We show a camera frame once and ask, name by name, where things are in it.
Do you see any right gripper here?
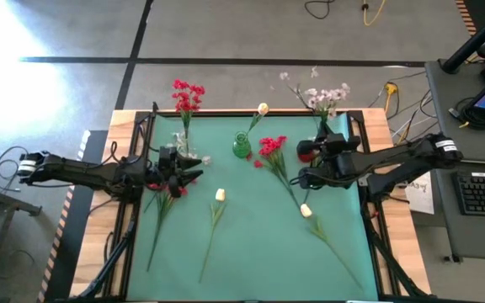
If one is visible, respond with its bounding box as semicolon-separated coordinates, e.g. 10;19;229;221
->
296;132;364;190

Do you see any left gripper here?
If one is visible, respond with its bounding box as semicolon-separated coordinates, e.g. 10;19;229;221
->
156;145;205;199

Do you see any white artificial blossom spray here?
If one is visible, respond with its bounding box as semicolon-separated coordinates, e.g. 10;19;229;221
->
187;151;212;166
269;65;352;134

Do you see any yellow artificial tulip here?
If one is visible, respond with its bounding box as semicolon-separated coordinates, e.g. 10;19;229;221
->
246;102;270;136
299;203;364;291
198;188;228;284

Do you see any red artificial flower bunch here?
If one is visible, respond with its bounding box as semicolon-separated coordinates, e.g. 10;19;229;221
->
171;78;206;155
253;135;302;210
145;180;189;273

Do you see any clear glass vase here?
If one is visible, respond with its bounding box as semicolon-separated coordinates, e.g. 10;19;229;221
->
173;130;198;159

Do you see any green glass vase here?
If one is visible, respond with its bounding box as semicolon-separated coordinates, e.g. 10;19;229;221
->
232;130;253;160

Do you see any green table mat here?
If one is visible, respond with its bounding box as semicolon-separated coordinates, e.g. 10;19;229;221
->
125;111;381;302

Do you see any yellow plug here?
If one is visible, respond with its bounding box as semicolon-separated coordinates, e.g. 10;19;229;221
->
383;82;398;110

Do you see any white paper sheet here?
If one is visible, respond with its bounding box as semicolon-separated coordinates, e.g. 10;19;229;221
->
404;171;436;215

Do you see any black floor mat striped edge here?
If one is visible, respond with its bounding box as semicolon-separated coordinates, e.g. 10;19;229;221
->
35;129;109;303

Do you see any grey side cart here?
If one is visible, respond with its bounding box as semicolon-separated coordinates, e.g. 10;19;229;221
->
424;58;485;262

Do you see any black keyboard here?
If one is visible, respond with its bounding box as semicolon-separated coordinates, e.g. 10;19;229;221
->
451;170;485;218

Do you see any black upright pole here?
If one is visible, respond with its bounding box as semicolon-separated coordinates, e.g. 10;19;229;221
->
441;2;485;75

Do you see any black aluminium rig frame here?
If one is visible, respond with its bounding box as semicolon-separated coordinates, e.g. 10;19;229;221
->
73;100;433;302

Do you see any yellow floor cable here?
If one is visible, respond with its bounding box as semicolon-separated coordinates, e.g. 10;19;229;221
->
360;0;389;27

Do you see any black floor cable loop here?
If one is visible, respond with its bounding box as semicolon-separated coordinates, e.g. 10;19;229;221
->
303;0;336;21

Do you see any black cable coil on cart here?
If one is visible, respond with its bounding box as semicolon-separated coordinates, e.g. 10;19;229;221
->
448;96;485;130

